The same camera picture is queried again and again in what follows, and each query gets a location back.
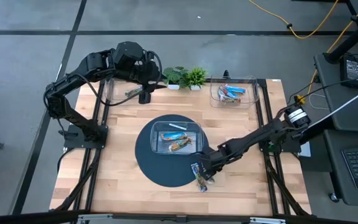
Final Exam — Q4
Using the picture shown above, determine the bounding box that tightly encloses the small clear plastic bin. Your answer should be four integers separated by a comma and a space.
104, 77, 154, 106
209, 75, 260, 110

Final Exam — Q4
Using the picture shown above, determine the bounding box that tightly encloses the black stand leg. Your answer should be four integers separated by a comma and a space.
323, 0, 358, 65

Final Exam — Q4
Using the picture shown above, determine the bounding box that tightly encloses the blue snack bar packet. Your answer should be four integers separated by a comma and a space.
190, 162, 209, 194

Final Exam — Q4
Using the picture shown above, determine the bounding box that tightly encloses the grey table top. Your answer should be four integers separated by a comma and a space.
313, 52, 358, 132
323, 129, 358, 208

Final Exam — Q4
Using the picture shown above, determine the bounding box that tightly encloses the black aluminium table frame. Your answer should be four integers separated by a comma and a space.
50, 70, 312, 218

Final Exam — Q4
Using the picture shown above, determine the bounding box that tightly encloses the grassy plant white pot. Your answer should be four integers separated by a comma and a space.
185, 66, 209, 91

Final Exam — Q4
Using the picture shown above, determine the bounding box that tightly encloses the brown granola bar blue end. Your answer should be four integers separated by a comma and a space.
167, 137, 194, 153

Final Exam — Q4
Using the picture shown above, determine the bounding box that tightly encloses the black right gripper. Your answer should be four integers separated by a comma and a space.
197, 146, 229, 185

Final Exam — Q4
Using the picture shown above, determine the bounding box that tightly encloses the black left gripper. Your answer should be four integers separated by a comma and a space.
125, 60, 167, 105

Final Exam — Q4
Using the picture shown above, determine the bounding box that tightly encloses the yellow cable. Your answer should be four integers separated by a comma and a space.
248, 0, 340, 40
295, 0, 358, 105

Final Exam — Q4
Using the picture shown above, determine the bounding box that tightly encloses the green and red granola bar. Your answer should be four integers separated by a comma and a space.
218, 95, 242, 105

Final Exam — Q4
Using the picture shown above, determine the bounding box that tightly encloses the large clear plastic bin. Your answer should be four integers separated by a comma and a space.
149, 120, 204, 156

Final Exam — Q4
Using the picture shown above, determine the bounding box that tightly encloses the round dark blue woven mat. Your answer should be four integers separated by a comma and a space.
134, 113, 210, 189

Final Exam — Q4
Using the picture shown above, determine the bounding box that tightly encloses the black power adapter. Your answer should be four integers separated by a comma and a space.
339, 53, 358, 90

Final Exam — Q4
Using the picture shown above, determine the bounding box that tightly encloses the broad-leaf plant white pot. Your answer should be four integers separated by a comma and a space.
162, 65, 190, 91

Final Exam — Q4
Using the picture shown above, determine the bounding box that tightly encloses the white cable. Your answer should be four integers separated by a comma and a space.
313, 82, 358, 124

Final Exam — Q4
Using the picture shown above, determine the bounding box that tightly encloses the black rig crossbeam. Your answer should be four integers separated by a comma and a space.
0, 210, 358, 224

